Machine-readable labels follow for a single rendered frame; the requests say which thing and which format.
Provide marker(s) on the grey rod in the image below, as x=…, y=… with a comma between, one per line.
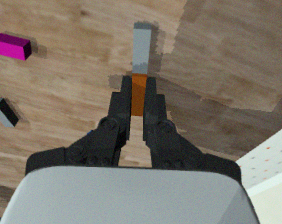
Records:
x=7, y=116
x=141, y=45

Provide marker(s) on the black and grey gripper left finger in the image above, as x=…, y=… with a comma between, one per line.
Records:
x=103, y=145

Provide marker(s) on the orange rectangular bar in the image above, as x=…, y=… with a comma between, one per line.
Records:
x=138, y=94

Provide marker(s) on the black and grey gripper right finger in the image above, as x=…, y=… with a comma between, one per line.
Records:
x=168, y=148

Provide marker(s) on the magenta rectangular block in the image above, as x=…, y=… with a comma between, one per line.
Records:
x=15, y=47

